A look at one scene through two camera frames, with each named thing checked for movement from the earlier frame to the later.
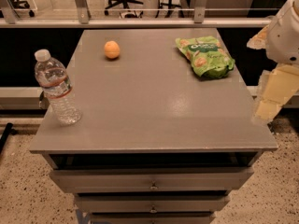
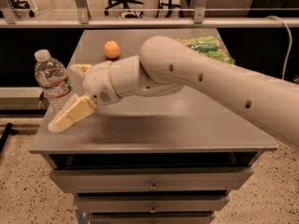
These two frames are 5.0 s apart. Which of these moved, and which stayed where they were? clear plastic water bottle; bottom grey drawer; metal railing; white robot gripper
Moved: white robot gripper
Stayed: metal railing; clear plastic water bottle; bottom grey drawer
